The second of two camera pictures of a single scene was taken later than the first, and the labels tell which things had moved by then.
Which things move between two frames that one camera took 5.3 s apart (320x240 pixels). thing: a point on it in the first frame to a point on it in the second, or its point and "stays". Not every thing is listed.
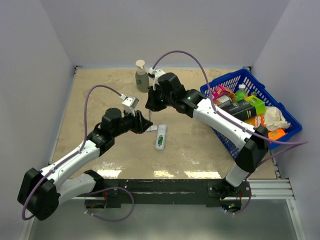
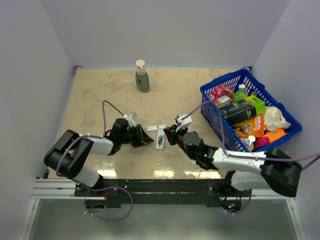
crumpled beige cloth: [274, 119] stays
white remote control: [161, 137] stays
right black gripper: [152, 103] to [171, 134]
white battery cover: [153, 127] stays
